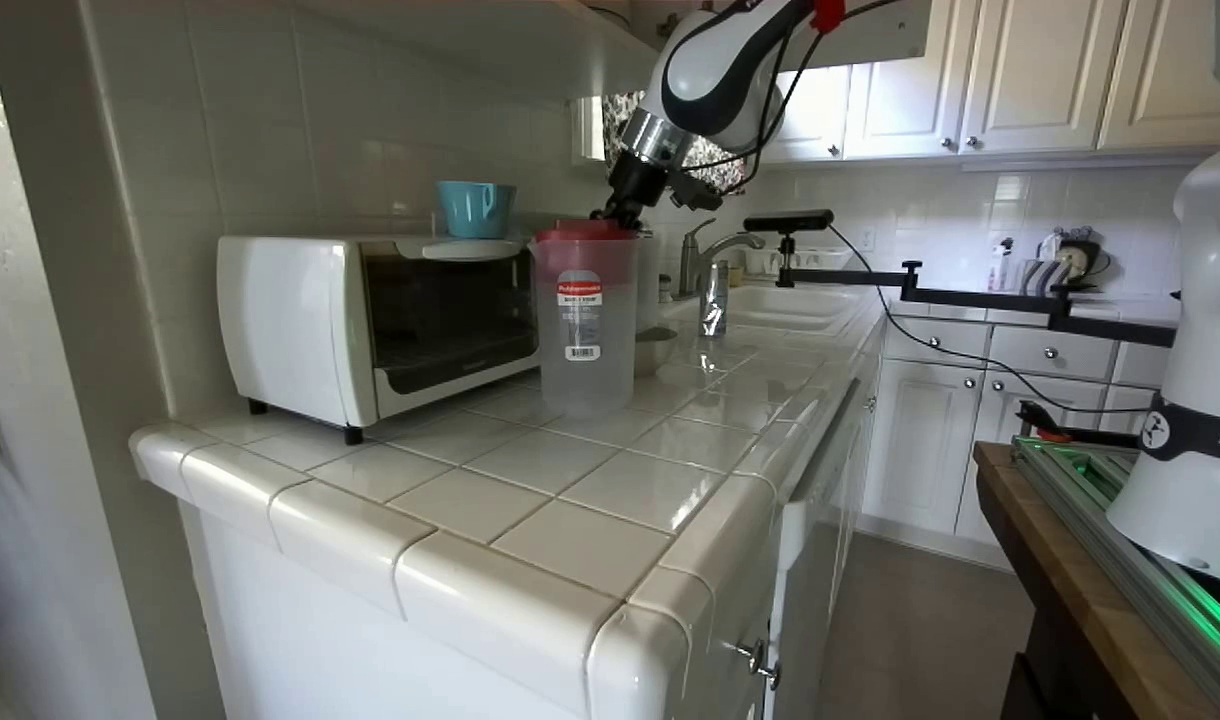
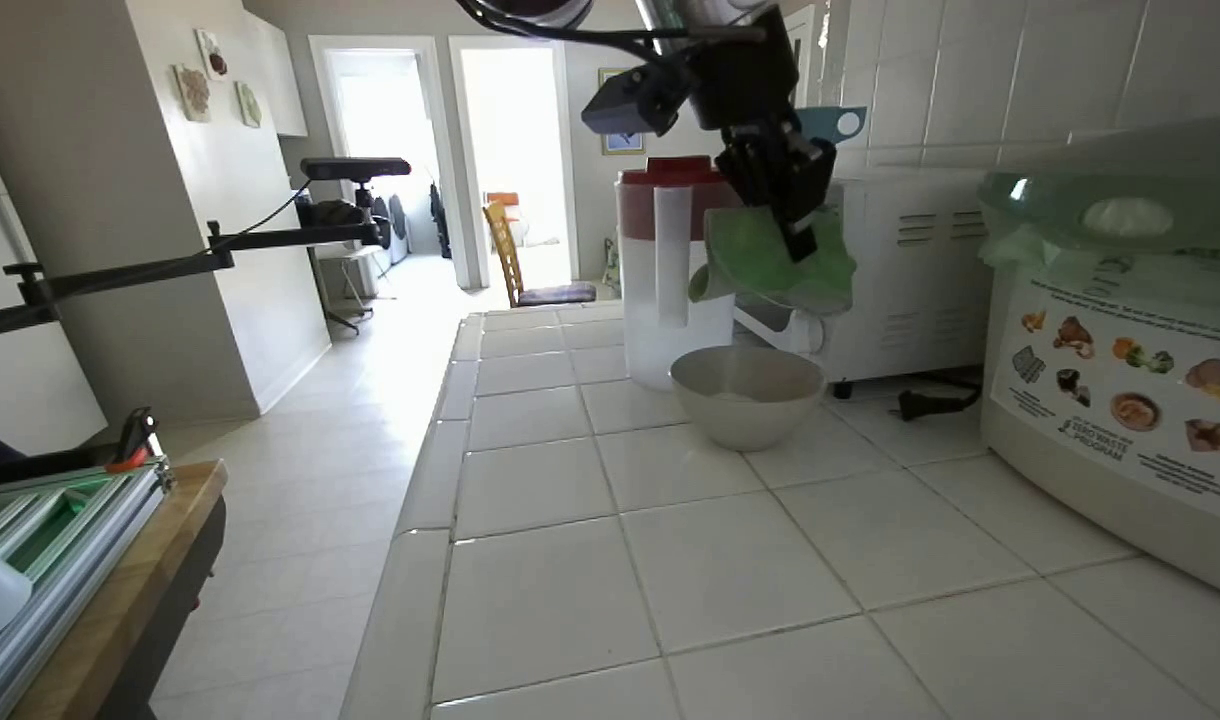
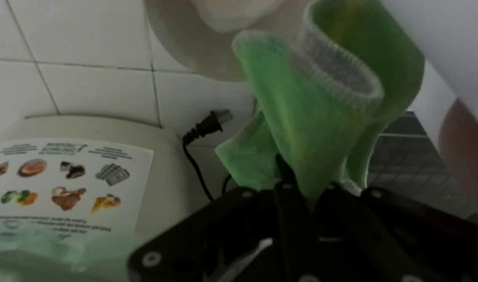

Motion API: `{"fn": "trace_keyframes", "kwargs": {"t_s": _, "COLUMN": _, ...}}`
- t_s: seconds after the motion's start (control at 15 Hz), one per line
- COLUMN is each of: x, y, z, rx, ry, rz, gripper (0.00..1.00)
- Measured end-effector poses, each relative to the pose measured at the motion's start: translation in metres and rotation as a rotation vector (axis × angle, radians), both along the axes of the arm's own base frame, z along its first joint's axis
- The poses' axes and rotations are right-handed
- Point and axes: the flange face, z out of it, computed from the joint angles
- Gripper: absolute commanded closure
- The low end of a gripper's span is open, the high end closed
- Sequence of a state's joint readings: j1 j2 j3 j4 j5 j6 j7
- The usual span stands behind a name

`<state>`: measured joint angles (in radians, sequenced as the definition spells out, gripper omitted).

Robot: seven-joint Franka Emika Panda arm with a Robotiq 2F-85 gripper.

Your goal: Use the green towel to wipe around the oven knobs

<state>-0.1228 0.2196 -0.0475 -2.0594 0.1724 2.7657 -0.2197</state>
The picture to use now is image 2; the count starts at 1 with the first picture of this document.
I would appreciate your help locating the black red clamp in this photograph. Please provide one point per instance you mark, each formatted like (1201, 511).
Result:
(129, 447)

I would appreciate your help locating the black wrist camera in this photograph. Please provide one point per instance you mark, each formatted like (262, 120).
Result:
(632, 102)

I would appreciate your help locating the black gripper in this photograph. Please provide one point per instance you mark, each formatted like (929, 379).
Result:
(751, 74)

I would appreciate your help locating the wooden table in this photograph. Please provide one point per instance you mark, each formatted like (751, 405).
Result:
(114, 612)

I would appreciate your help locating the white oven knob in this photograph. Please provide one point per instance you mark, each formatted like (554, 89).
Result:
(809, 335)

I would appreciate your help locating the white rice cooker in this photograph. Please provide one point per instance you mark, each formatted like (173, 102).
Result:
(1131, 442)

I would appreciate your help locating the white toaster oven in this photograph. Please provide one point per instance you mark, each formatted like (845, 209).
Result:
(912, 282)

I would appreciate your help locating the black camera on stand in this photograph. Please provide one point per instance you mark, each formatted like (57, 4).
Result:
(350, 215)

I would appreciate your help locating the clear pitcher red lid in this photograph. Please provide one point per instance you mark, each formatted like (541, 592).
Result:
(663, 294)

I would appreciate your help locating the wooden chair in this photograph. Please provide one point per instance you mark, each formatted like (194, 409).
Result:
(509, 261)

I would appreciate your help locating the aluminium rail green strip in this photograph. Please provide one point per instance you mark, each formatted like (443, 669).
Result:
(48, 561)

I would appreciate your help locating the green microfibre towel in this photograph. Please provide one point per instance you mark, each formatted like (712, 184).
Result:
(781, 272)

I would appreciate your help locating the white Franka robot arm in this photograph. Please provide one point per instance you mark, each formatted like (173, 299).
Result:
(712, 11)

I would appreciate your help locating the blue cup white dots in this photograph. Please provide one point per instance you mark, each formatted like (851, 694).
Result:
(840, 127)

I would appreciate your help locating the translucent green plastic cover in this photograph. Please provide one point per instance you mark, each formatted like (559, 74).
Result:
(1143, 184)

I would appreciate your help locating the round wall plate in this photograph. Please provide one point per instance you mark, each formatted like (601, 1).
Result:
(247, 106)
(188, 94)
(212, 55)

